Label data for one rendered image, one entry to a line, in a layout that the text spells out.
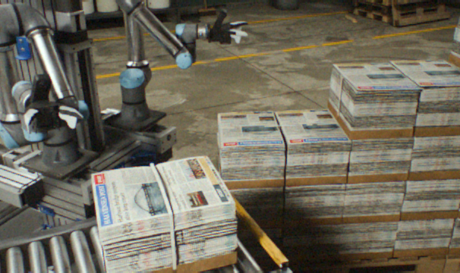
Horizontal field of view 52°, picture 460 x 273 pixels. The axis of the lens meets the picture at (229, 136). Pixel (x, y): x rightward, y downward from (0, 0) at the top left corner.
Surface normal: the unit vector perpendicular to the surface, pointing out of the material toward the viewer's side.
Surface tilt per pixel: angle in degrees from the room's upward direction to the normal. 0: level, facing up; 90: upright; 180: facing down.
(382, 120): 90
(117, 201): 2
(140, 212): 1
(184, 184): 1
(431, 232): 90
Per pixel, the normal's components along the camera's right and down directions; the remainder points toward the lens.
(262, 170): 0.07, 0.45
